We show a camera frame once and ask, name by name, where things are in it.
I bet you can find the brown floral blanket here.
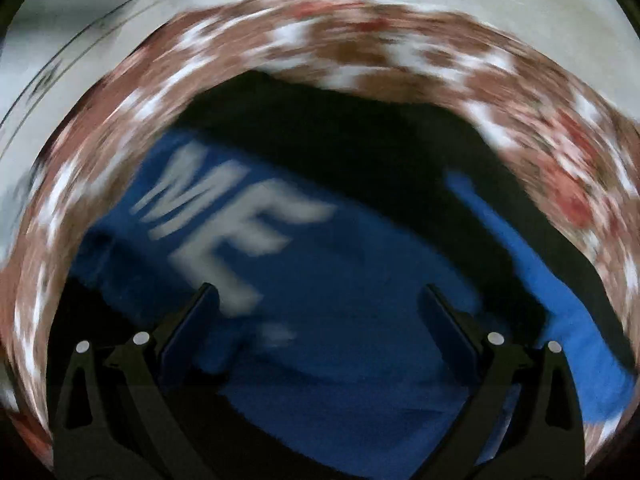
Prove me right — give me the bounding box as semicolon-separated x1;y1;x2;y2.
1;0;639;464

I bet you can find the blue and black sweatshirt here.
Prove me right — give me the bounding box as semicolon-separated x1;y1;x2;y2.
48;72;637;479

